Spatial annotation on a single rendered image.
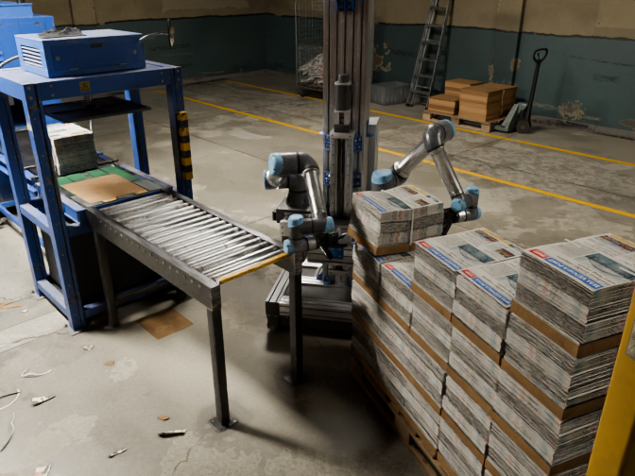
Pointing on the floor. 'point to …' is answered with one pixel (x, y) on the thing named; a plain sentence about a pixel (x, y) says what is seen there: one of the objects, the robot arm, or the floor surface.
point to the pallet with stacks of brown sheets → (472, 103)
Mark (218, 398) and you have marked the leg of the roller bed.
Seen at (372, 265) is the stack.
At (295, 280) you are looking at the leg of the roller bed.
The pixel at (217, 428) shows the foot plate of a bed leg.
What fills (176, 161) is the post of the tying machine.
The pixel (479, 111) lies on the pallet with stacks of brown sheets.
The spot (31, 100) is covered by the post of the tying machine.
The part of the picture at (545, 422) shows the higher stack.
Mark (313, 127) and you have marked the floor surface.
